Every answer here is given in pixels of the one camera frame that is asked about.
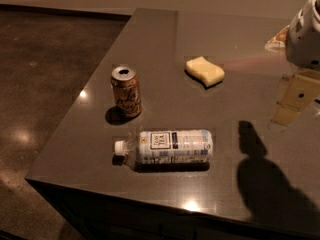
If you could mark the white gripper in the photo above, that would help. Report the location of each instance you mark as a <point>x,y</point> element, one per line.
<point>305,40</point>

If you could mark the yellow sponge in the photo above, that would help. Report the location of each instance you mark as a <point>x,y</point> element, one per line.
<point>206,72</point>

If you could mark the orange soda can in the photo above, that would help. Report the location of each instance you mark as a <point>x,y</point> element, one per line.
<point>126,91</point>

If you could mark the snack bag on table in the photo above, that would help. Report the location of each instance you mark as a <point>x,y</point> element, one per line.
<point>278,42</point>

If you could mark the plastic tea bottle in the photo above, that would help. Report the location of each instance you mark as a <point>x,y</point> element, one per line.
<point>168,147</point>

